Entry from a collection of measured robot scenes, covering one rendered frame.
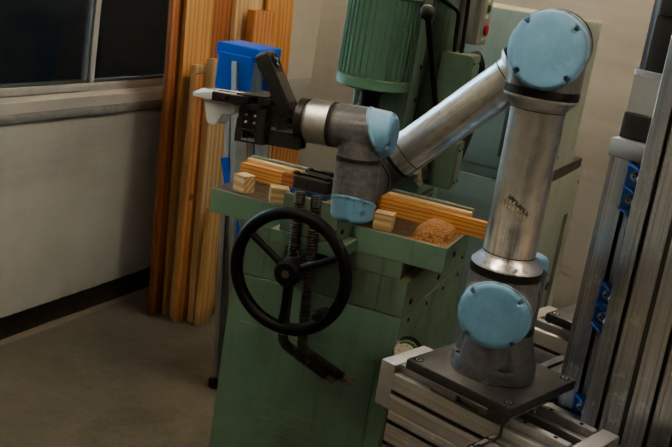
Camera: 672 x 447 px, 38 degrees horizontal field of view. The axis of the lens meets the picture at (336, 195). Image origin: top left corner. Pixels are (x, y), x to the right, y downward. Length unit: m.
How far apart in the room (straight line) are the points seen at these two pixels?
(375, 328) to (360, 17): 0.72
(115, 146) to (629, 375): 2.47
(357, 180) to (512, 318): 0.33
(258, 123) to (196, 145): 2.13
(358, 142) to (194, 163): 2.23
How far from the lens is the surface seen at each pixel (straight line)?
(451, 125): 1.69
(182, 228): 3.82
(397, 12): 2.29
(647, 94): 1.85
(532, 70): 1.49
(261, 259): 2.38
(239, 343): 2.47
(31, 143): 3.49
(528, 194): 1.55
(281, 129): 1.66
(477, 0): 2.58
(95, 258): 3.92
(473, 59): 2.49
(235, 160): 3.22
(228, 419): 2.56
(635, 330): 1.81
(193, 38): 3.82
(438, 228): 2.25
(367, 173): 1.61
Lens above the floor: 1.50
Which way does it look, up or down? 14 degrees down
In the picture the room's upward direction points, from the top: 9 degrees clockwise
